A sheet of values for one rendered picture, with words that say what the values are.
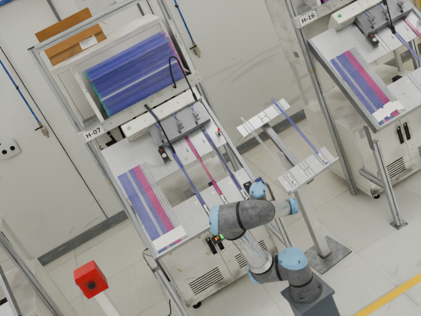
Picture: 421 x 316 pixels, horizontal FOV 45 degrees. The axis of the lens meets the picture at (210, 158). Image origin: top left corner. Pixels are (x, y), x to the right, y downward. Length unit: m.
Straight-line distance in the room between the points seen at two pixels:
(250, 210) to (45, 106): 2.78
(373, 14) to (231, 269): 1.83
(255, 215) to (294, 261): 0.38
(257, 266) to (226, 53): 2.73
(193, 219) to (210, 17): 2.23
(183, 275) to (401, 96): 1.70
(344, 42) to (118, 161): 1.56
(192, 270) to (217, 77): 2.01
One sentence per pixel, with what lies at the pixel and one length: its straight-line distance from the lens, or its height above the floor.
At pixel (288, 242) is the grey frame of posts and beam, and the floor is 0.34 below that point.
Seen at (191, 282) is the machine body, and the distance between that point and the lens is 3.34.
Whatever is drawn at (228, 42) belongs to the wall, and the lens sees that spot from 4.64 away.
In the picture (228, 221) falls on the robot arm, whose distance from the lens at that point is 1.99.
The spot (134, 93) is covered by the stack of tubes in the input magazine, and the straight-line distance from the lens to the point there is 2.91.
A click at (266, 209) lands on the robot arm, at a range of 2.00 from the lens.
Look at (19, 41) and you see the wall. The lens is 4.34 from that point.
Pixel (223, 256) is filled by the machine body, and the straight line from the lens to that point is 3.30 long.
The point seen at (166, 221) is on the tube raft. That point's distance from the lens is 2.82.
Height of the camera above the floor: 2.22
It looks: 26 degrees down
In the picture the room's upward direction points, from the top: 26 degrees counter-clockwise
